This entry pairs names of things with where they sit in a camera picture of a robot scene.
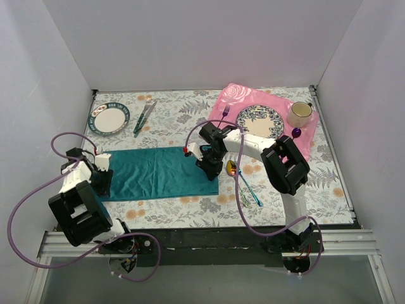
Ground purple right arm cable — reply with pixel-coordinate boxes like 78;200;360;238
185;118;325;277

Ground blue floral white plate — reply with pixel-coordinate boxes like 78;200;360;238
236;105;284;139

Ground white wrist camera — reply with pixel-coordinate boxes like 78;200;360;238
183;142;203;161
94;153;111;172

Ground iridescent blue fork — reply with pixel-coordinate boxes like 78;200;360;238
238;169;263;207

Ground teal cloth napkin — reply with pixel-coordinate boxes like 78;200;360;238
102;147;219;201

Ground green handled fork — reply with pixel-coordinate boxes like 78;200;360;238
133;95;151;133

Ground green rimmed white plate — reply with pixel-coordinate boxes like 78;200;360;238
87;103;130;136

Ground cream ceramic mug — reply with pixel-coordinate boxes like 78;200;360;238
287;102;318;128

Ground pink floral placemat cloth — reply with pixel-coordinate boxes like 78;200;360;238
208;84;319;161

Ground iridescent gold spoon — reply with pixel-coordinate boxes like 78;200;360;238
226;160;249;207

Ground green handled knife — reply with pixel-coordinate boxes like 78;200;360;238
134;101;158;138

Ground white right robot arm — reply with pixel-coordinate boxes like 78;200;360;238
183;120;317;253

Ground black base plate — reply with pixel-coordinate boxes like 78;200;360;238
134;223;361;267

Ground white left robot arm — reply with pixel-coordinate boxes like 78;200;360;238
48;148;135;253

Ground purple metallic fork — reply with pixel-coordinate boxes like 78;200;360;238
221;104;230;121

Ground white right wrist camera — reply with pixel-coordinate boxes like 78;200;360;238
183;142;203;161

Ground purple metallic spoon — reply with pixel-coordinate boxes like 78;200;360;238
291;128;302;139

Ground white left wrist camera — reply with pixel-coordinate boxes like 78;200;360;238
94;153;111;172

